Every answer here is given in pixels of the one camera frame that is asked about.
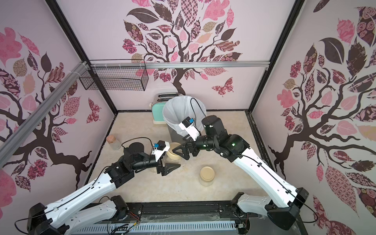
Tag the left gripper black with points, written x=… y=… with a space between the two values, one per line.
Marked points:
x=165 y=169

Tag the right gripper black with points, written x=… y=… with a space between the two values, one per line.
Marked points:
x=190 y=145

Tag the glass jar tan lid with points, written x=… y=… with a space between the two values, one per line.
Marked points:
x=206 y=176
x=153 y=169
x=170 y=156

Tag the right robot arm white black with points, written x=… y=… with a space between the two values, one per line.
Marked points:
x=283 y=202

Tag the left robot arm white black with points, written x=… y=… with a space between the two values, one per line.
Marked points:
x=75 y=212

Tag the grey trash bin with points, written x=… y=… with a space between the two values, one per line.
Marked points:
x=177 y=134

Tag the white trash bag liner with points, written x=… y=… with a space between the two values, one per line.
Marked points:
x=179 y=108

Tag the mint green toaster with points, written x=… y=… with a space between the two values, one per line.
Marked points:
x=158 y=104

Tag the small jar pink lid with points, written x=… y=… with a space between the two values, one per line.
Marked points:
x=113 y=142

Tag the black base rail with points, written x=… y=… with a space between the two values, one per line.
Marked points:
x=247 y=223

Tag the black wire basket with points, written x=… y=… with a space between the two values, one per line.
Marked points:
x=116 y=75

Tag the white slotted cable duct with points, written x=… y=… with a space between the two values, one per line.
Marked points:
x=163 y=228

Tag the aluminium rail back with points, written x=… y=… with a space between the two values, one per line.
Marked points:
x=182 y=65

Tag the aluminium rail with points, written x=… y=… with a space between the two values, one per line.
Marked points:
x=15 y=140
x=182 y=65

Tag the aluminium rail left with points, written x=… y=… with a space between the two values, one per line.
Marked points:
x=15 y=140

